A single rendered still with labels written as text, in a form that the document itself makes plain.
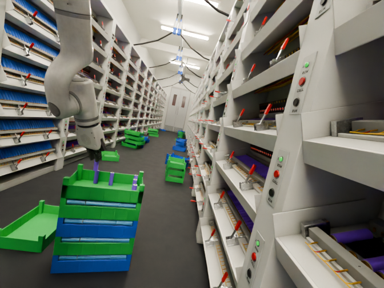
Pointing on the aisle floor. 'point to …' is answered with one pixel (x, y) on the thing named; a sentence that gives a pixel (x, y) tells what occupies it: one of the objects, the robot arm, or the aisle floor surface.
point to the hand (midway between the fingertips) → (95, 155)
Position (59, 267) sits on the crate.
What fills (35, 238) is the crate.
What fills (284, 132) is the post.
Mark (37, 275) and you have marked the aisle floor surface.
